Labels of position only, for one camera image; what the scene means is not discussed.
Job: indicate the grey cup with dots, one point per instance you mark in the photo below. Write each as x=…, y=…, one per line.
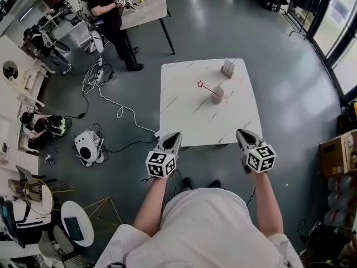
x=216, y=100

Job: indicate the pack of water bottles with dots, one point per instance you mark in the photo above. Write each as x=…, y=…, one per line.
x=338, y=200

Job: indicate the white power strip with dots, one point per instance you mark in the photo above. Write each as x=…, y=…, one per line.
x=100, y=75
x=157, y=135

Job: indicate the white black backpack rig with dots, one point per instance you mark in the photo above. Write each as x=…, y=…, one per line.
x=25, y=214

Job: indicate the person's right forearm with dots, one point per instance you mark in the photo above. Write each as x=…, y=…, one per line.
x=267, y=205

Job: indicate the yellow box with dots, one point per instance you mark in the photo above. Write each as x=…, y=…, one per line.
x=354, y=112

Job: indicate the white rounded backpack device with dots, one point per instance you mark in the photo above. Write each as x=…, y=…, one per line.
x=85, y=148

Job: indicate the black bag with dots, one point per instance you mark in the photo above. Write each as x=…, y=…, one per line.
x=346, y=120

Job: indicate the grey marble table black legs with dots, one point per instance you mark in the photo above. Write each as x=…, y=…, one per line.
x=147, y=13

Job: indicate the brown cardboard box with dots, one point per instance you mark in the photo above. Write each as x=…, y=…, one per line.
x=333, y=155

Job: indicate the person's black shoe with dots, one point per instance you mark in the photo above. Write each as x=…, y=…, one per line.
x=215, y=183
x=188, y=183

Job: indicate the person's left forearm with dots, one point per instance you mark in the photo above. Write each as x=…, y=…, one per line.
x=152, y=205

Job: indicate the wooden card holder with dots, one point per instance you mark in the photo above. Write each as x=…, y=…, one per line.
x=227, y=69

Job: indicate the white marble square table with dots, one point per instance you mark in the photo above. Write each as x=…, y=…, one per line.
x=189, y=116

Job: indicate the round white side table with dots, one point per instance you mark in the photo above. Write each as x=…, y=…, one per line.
x=86, y=225

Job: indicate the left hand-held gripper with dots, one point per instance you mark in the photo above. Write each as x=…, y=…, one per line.
x=160, y=163

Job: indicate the person's white shirt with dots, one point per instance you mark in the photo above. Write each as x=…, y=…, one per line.
x=200, y=230

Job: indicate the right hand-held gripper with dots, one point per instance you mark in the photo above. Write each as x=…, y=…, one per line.
x=260, y=159

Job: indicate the round wall mirror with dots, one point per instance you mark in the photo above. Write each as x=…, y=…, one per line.
x=10, y=70

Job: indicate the teal box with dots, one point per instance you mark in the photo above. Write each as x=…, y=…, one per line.
x=73, y=228

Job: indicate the red star wand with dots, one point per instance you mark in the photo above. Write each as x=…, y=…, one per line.
x=207, y=88

